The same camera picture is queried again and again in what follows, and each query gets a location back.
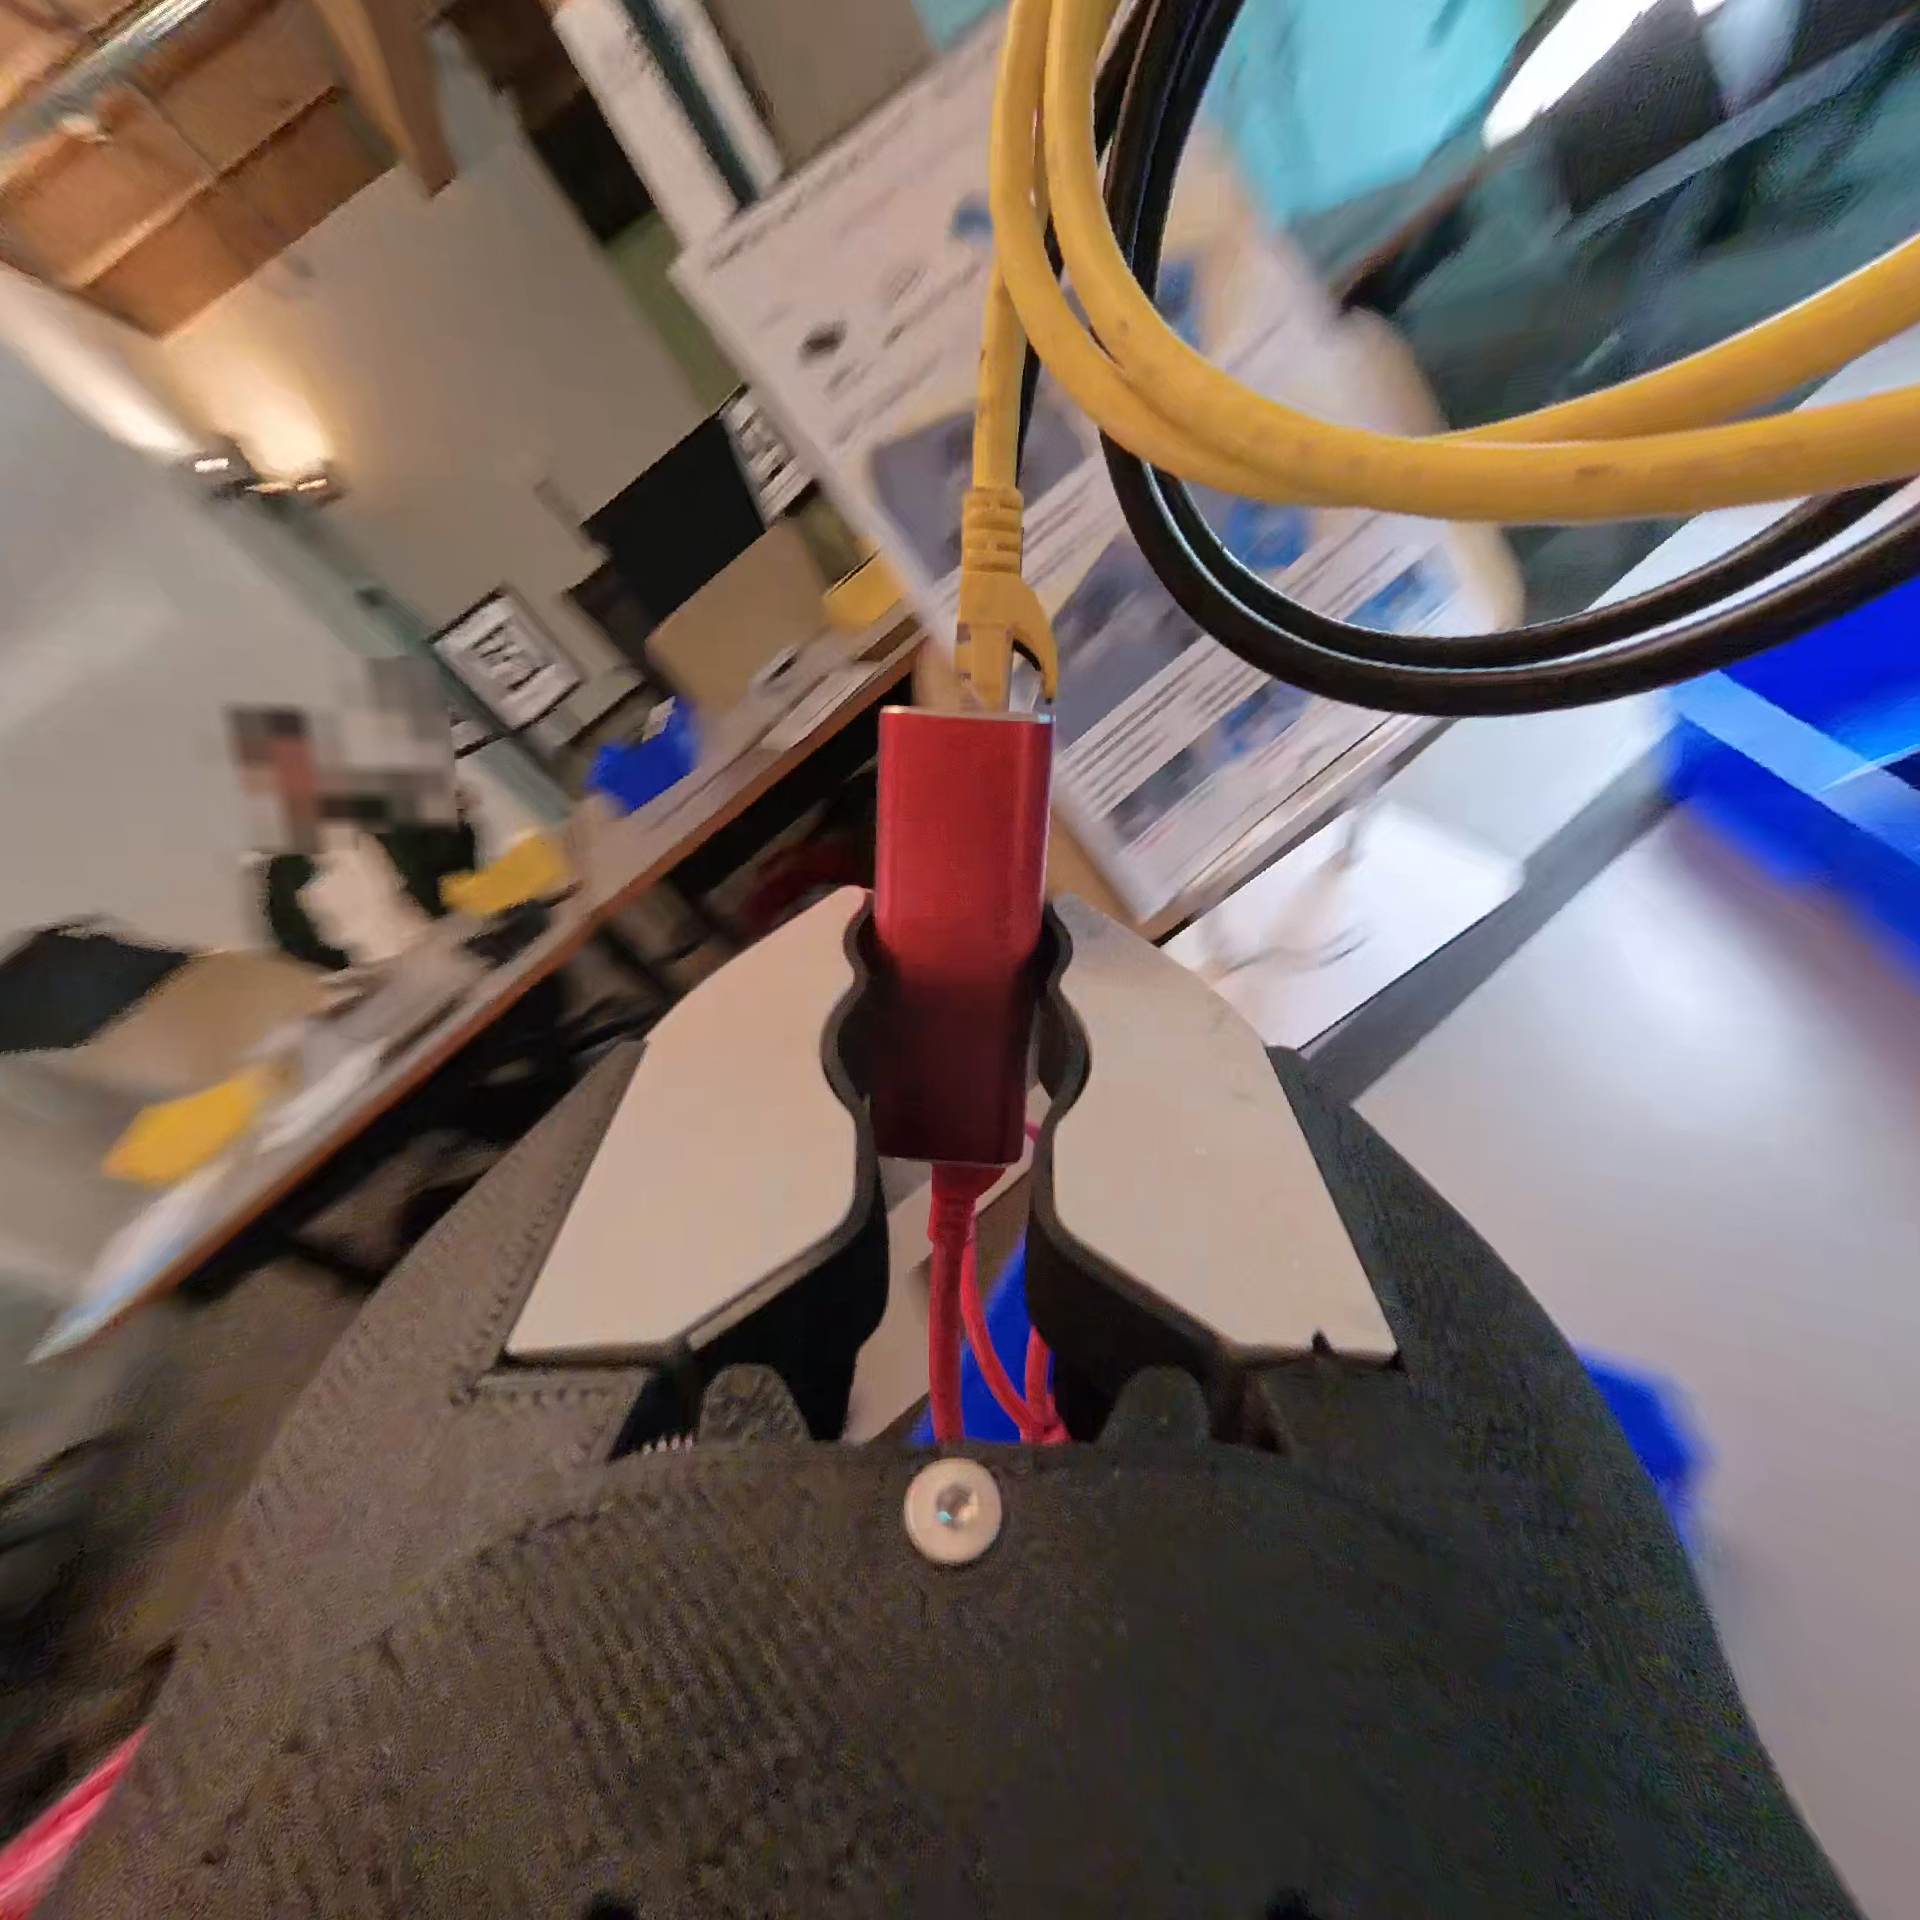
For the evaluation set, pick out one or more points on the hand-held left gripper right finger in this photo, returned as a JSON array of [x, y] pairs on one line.
[[1216, 1170]]

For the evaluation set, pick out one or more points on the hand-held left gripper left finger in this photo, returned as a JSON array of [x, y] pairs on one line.
[[705, 1170]]

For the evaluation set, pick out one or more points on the red metal ethernet adapter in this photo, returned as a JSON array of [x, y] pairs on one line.
[[960, 901]]

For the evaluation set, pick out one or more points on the wooden office desk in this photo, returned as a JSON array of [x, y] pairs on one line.
[[452, 1036]]

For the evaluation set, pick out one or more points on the yellow plastic bin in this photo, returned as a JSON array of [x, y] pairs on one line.
[[509, 874], [188, 1129]]

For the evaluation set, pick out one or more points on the wooden instruction board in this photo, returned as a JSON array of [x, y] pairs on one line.
[[1199, 719]]

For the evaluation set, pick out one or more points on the dark wooden display board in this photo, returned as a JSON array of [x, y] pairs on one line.
[[677, 509]]

